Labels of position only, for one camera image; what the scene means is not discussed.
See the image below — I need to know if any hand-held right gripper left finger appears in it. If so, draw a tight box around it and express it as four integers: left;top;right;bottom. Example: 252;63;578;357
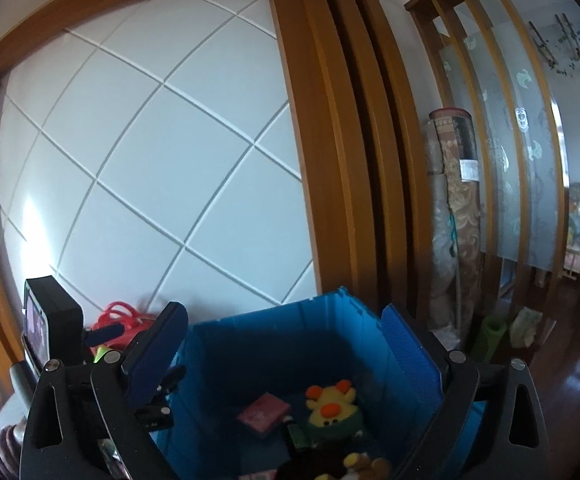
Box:
20;301;189;480

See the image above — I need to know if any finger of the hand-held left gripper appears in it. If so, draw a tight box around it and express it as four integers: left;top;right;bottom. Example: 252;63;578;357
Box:
86;324;127;348
156;366;187;395

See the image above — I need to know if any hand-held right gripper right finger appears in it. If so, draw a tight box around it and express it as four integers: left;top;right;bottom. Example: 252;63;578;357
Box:
381;304;550;480

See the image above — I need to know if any yellow duck plush toy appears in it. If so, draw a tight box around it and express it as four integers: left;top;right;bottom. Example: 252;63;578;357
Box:
304;380;367;443

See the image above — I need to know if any pink box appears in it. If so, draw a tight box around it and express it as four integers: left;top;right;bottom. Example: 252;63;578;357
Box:
236;394;291;433

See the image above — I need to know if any blue plastic storage crate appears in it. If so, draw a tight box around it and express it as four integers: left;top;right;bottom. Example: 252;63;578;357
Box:
150;286;490;480

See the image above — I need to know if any brown and yellow plush toy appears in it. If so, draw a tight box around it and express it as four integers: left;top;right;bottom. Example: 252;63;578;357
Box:
344;452;392;480

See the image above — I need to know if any small green box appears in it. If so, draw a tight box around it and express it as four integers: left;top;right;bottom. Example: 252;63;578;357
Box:
287;422;315;448

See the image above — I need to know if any black plush toy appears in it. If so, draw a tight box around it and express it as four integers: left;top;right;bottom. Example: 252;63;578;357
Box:
275;452;351;480

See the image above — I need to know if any red toy suitcase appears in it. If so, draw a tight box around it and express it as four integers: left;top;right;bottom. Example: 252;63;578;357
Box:
95;301;158;351

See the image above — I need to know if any green rolled mat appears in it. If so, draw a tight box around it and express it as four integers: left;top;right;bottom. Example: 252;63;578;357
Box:
472;316;508;363

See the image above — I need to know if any white and green bag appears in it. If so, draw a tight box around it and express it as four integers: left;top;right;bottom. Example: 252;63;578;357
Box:
510;307;543;346

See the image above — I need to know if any plastic wrapped rolled mat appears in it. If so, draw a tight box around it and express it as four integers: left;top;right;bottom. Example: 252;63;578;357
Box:
421;125;458;336

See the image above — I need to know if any patterned rolled carpet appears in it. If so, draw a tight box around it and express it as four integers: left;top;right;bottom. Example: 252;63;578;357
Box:
430;106;485;356

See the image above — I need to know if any wooden partition with frosted glass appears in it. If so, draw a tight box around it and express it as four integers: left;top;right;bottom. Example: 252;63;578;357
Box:
405;0;570;306

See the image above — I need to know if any hanging ceiling vine decoration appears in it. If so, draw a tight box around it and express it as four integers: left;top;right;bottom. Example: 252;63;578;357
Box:
530;12;580;81

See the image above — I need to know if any wooden wall panel frame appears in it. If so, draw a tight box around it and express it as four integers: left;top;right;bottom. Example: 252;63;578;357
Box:
0;0;423;361

